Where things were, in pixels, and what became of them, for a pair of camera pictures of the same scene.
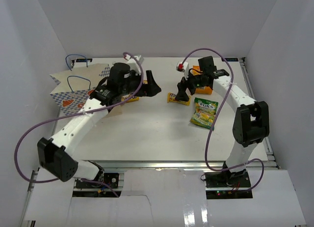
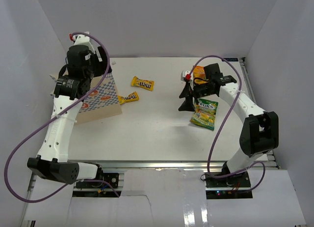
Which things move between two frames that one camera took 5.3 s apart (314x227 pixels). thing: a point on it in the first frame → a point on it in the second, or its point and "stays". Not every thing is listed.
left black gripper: x=152 y=88 → x=102 y=65
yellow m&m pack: x=131 y=99 stays
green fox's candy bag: x=204 y=113 stays
